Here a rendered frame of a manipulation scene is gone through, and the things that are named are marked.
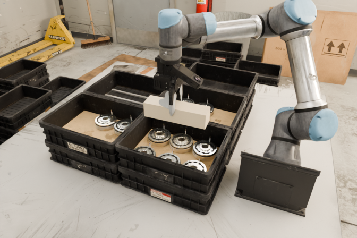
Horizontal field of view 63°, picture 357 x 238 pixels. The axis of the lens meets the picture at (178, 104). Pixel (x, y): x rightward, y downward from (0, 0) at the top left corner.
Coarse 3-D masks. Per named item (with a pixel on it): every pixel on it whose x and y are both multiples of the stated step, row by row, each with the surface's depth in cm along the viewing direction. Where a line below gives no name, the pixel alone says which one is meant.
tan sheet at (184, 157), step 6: (144, 138) 134; (138, 144) 131; (144, 144) 131; (150, 144) 131; (168, 144) 131; (156, 150) 127; (162, 150) 127; (168, 150) 127; (192, 150) 127; (180, 156) 124; (186, 156) 124; (192, 156) 124; (204, 162) 121; (210, 162) 121
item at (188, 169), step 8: (224, 128) 124; (224, 144) 115; (128, 152) 113; (136, 152) 111; (152, 160) 109; (160, 160) 107; (168, 160) 107; (216, 160) 107; (176, 168) 106; (184, 168) 104; (192, 168) 104; (200, 176) 103; (208, 176) 102
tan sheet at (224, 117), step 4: (216, 112) 153; (220, 112) 153; (224, 112) 153; (228, 112) 153; (212, 116) 150; (216, 116) 150; (220, 116) 150; (224, 116) 150; (228, 116) 150; (232, 116) 150; (212, 120) 147; (216, 120) 147; (220, 120) 147; (224, 120) 147; (228, 120) 147; (232, 120) 147; (224, 124) 144; (228, 124) 144
